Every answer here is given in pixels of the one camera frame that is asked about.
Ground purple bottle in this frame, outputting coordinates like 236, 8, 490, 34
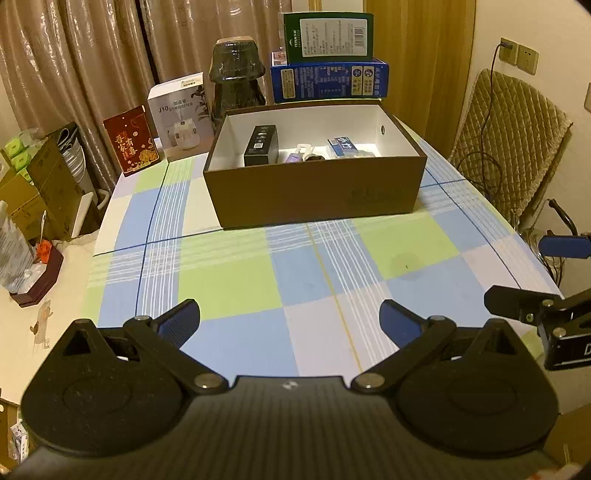
286, 153, 303, 163

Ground quilted chair cushion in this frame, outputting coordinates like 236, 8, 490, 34
449, 69, 573, 227

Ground dark red tray box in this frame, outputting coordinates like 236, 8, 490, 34
10, 240, 63, 308

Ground brown cardboard cartons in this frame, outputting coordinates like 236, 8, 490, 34
1, 128, 100, 241

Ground red gold gift box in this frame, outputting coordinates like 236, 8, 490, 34
103, 105, 160, 177

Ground brown cardboard storage box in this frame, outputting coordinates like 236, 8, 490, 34
204, 100, 427, 229

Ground blue white tissue pack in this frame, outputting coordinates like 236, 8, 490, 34
328, 137, 375, 159

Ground black product box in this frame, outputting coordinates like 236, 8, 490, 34
243, 125, 279, 167

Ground stacked white bowls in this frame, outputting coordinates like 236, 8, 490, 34
57, 123, 87, 186

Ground cream hair comb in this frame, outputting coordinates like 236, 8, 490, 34
296, 144, 314, 158

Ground white humidifier box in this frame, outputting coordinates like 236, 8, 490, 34
147, 72, 214, 162

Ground blue printed box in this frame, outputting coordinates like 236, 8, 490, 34
270, 59, 390, 103

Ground beige curtain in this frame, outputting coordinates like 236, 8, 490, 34
1, 0, 293, 190

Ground white box behind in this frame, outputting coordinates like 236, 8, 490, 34
270, 50, 287, 68

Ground green white label box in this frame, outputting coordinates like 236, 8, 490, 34
281, 11, 374, 64

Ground wall power socket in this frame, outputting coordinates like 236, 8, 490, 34
499, 38, 539, 76

